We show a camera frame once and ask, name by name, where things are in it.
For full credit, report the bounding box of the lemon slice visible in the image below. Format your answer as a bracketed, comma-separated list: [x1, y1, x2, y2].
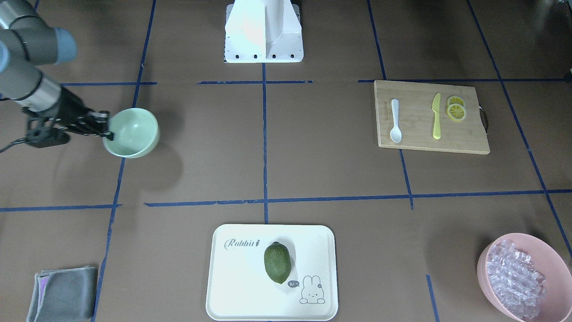
[447, 96, 465, 107]
[446, 103, 467, 122]

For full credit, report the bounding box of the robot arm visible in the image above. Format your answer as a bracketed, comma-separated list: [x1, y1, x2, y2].
[0, 0, 114, 148]

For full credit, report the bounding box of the grey folded cloth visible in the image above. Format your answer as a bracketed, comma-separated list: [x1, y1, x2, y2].
[26, 266, 97, 322]

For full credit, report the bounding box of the white plastic spoon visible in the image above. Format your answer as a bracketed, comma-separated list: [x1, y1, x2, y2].
[390, 98, 402, 143]

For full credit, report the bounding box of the bamboo cutting board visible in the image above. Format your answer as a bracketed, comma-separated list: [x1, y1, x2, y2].
[373, 80, 490, 155]

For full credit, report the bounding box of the light green bowl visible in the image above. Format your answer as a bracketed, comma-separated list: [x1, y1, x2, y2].
[102, 108, 160, 158]

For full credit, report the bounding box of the cream rabbit tray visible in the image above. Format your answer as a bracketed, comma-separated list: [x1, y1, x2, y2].
[206, 224, 339, 321]

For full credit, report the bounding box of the upper lemon slice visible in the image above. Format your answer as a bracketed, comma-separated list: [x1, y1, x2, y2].
[447, 96, 465, 107]

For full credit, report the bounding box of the yellow plastic knife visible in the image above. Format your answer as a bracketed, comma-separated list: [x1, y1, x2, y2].
[431, 93, 442, 140]

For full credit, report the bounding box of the green avocado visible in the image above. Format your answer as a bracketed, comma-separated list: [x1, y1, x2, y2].
[263, 241, 292, 284]

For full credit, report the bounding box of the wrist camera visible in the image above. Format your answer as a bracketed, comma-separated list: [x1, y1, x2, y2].
[25, 115, 70, 148]

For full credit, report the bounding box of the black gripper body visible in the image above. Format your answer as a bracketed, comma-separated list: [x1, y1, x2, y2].
[47, 86, 97, 135]

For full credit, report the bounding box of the lower lemon slice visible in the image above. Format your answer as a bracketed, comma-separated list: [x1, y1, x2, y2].
[446, 103, 467, 122]

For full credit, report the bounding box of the pink bowl of ice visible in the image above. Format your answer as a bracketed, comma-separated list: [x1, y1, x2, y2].
[477, 233, 572, 322]

